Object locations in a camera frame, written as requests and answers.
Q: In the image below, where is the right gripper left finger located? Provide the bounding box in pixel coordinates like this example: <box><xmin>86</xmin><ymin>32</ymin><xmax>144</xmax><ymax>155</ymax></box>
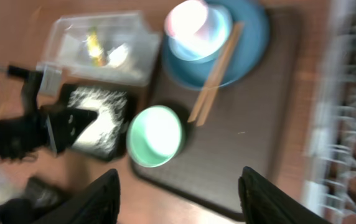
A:
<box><xmin>34</xmin><ymin>169</ymin><xmax>121</xmax><ymax>224</ymax></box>

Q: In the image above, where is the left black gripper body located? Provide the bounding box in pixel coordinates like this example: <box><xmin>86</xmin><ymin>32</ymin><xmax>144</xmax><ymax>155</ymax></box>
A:
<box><xmin>0</xmin><ymin>71</ymin><xmax>46</xmax><ymax>160</ymax></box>

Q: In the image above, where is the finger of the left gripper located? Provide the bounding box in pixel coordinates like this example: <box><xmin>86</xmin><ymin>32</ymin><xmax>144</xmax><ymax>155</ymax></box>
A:
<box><xmin>45</xmin><ymin>107</ymin><xmax>98</xmax><ymax>154</ymax></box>

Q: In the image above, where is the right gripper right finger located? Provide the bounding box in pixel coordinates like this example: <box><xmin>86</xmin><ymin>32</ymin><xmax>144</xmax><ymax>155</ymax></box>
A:
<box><xmin>238</xmin><ymin>166</ymin><xmax>329</xmax><ymax>224</ymax></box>

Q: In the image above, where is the white cooked rice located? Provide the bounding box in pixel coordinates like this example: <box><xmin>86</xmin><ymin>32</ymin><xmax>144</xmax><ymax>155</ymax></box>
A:
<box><xmin>67</xmin><ymin>86</ymin><xmax>128</xmax><ymax>157</ymax></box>

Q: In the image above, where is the green snack wrapper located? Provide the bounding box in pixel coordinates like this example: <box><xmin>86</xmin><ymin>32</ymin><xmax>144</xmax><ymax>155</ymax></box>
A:
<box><xmin>86</xmin><ymin>27</ymin><xmax>106</xmax><ymax>67</ymax></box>

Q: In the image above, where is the white tissue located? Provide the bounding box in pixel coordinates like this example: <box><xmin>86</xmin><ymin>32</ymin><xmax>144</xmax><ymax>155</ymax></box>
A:
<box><xmin>106</xmin><ymin>44</ymin><xmax>130</xmax><ymax>68</ymax></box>

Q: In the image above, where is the mint green bowl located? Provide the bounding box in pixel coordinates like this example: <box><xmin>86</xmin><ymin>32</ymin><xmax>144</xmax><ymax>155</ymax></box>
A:
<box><xmin>126</xmin><ymin>105</ymin><xmax>185</xmax><ymax>168</ymax></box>

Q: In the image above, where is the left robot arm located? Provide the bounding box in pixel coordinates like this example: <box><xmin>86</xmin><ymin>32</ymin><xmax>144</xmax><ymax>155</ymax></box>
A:
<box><xmin>0</xmin><ymin>67</ymin><xmax>98</xmax><ymax>203</ymax></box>

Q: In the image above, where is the grey dishwasher rack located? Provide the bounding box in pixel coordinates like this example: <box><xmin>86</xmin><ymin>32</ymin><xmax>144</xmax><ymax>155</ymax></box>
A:
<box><xmin>301</xmin><ymin>1</ymin><xmax>356</xmax><ymax>223</ymax></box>

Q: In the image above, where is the clear plastic waste bin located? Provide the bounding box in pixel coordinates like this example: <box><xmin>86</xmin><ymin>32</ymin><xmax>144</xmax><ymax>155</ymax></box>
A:
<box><xmin>42</xmin><ymin>11</ymin><xmax>161</xmax><ymax>86</ymax></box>

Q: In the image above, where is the black plastic tray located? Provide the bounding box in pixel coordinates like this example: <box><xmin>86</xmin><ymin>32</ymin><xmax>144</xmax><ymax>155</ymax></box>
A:
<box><xmin>59</xmin><ymin>83</ymin><xmax>136</xmax><ymax>162</ymax></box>

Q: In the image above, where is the brown serving tray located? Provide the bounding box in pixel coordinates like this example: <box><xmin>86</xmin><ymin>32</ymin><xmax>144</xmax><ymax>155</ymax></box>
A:
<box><xmin>131</xmin><ymin>7</ymin><xmax>302</xmax><ymax>222</ymax></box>

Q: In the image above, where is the dark blue plate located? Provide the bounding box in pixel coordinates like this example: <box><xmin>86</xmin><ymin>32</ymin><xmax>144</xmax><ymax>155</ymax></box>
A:
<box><xmin>161</xmin><ymin>0</ymin><xmax>270</xmax><ymax>90</ymax></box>

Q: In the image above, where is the light blue bowl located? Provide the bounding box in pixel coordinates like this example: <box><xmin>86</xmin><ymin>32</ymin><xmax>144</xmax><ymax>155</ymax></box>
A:
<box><xmin>166</xmin><ymin>3</ymin><xmax>232</xmax><ymax>63</ymax></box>

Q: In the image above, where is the pink cup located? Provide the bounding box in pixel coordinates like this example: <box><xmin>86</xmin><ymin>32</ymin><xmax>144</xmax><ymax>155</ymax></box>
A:
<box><xmin>164</xmin><ymin>0</ymin><xmax>213</xmax><ymax>48</ymax></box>

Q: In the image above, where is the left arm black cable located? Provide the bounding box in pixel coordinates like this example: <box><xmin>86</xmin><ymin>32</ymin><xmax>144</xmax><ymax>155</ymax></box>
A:
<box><xmin>0</xmin><ymin>60</ymin><xmax>31</xmax><ymax>78</ymax></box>

